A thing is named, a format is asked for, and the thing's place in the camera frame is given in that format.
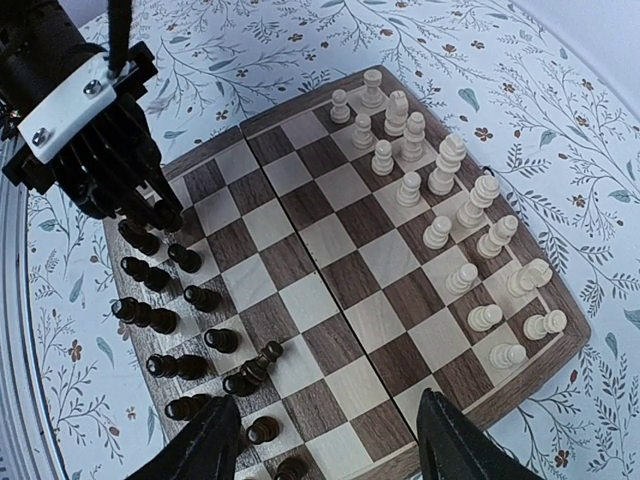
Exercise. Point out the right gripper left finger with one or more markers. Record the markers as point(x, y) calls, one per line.
point(206, 448)

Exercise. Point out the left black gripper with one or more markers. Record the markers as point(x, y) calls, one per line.
point(109, 160)

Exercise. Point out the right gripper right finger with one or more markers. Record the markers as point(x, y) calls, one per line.
point(452, 447)

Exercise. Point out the dark chess piece front corner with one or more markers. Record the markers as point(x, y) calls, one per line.
point(143, 241)

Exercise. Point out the dark pawn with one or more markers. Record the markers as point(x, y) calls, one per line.
point(204, 300)
point(238, 385)
point(291, 468)
point(255, 371)
point(225, 341)

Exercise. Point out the wooden chess board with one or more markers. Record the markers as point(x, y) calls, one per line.
point(308, 247)

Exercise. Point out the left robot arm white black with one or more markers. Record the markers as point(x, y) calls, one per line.
point(39, 49)

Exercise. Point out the dark chess piece left cluster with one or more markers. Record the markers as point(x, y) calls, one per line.
point(187, 260)

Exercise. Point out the dark pawn second row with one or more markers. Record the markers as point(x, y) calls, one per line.
point(263, 430)

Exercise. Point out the fallen dark pawn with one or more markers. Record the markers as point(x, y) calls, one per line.
point(255, 371)

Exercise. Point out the light pawn row piece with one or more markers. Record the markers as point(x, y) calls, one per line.
point(339, 112)

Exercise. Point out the light rook far corner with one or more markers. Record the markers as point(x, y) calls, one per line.
point(372, 96)

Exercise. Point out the light bishop back row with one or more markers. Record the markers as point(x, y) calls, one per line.
point(413, 136)

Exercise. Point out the light knight back row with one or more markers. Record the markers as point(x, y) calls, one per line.
point(396, 113)

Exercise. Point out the light queen tall piece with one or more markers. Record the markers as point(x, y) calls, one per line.
point(482, 195)

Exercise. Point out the light king tall piece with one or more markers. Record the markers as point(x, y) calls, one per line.
point(452, 151)

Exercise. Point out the floral patterned table mat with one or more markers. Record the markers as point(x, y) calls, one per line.
point(524, 82)

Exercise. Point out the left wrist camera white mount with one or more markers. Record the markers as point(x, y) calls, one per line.
point(72, 105)

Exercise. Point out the front aluminium rail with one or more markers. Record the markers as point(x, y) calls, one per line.
point(29, 448)

